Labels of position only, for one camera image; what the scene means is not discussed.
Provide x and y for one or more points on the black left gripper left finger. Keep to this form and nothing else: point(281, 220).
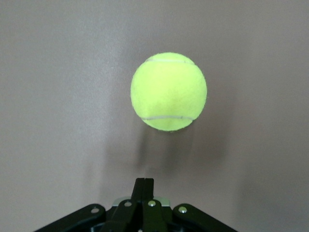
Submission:
point(137, 191)

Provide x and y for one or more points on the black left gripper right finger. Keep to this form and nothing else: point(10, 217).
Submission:
point(149, 188)

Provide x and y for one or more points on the yellow-green tennis ball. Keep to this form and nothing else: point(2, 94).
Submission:
point(169, 91)

